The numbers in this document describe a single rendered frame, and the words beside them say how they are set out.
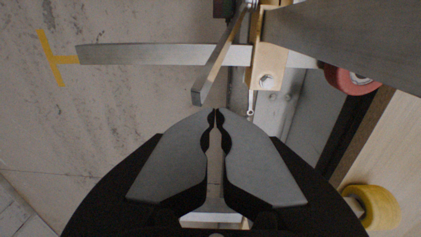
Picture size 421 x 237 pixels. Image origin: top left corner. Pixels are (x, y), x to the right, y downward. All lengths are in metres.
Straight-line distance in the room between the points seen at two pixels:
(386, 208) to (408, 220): 0.30
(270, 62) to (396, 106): 0.21
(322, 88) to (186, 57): 0.37
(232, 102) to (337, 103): 0.25
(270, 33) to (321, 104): 0.32
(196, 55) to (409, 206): 0.61
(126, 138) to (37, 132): 0.89
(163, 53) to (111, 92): 1.18
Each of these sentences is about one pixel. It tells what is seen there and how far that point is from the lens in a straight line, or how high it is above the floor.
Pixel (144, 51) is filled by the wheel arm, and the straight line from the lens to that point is 0.28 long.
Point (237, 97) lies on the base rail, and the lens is 0.45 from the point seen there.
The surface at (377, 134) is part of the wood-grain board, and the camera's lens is 0.38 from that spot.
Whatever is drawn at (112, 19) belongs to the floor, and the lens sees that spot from 1.28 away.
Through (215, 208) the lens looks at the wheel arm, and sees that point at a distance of 0.32.
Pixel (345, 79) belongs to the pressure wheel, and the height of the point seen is 0.91.
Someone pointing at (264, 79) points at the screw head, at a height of 0.88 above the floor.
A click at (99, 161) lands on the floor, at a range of 1.97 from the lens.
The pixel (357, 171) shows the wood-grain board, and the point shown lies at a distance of 0.43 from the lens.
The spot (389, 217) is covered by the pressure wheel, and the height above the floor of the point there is 0.98.
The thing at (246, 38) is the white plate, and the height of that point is 0.80.
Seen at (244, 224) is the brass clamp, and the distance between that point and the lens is 0.33.
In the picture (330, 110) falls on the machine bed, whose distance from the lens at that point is 0.47.
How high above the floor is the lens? 1.11
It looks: 60 degrees down
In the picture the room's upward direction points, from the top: 177 degrees counter-clockwise
